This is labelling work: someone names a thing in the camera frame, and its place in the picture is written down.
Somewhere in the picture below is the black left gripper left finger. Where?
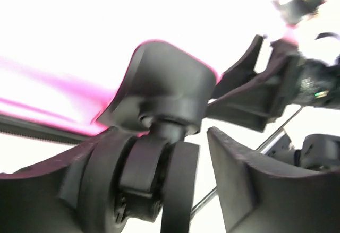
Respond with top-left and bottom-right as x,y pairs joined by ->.
1,127 -> 117,232

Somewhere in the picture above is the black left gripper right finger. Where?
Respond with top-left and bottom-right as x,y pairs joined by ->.
207,127 -> 339,232

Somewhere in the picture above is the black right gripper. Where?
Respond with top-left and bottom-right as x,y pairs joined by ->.
206,34 -> 339,132

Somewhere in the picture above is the pink hard-shell suitcase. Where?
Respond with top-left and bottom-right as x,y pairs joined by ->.
0,39 -> 224,233

